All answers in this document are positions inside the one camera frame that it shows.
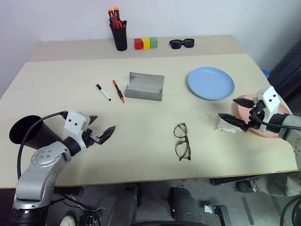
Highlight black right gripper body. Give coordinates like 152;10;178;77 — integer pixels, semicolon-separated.
243;99;267;132

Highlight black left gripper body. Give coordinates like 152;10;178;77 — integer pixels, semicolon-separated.
82;128;102;149

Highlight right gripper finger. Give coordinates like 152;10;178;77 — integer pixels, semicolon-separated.
218;113;248;130
232;97;256;109

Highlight pink plate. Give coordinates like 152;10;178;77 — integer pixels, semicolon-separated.
236;94;292;139

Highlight crumpled white tissue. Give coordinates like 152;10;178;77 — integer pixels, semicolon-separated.
214;117;238;135

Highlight white marker with black cap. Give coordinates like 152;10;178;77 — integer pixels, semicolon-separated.
95;83;112;102

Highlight red and black pen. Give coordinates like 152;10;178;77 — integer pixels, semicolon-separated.
112;80;126;104

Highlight blue plate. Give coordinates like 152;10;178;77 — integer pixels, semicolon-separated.
187;66;236;101

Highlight empty black cup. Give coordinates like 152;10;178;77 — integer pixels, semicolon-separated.
8;115;65;150

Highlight tortoiseshell eyeglasses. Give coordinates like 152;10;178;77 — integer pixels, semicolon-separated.
174;122;192;162

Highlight dark furniture panel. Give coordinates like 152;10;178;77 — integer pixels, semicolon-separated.
269;39;301;103

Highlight open grey glasses case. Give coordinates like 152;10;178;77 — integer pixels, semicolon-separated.
124;72;165;102

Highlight dark shoe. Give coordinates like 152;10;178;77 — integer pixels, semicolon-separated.
236;179;257;193

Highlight grey trouser leg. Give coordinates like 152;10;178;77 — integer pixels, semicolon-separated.
251;171;299;197

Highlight dark rounded robot leg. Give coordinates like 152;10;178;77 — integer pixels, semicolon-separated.
107;183;143;226
168;185;205;226

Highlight white caster wheel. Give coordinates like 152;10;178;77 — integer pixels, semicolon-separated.
61;213;76;226

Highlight black pen holder with tools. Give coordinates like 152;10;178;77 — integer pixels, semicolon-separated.
109;20;128;52

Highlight black sunglasses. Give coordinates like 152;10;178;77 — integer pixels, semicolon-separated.
169;38;195;50

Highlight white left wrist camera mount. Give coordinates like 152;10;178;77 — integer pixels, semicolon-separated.
63;110;91;149

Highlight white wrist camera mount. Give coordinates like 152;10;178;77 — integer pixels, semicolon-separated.
63;110;91;149
254;86;283;131

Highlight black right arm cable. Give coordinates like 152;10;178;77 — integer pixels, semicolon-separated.
252;110;301;129

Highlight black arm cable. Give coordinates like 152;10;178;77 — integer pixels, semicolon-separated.
17;111;69;182
252;110;301;129

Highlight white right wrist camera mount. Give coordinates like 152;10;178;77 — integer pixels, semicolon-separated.
254;86;283;131

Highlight black table frame bar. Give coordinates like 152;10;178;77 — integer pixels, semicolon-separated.
209;176;253;186

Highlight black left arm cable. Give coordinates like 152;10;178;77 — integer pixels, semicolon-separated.
17;111;69;182

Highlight black cables under table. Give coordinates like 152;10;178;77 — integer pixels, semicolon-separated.
48;194;104;226

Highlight metal bracket with black plate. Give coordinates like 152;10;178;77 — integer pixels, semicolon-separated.
203;204;230;225

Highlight black floor cable loop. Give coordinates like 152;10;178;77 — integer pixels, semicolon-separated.
280;194;301;226

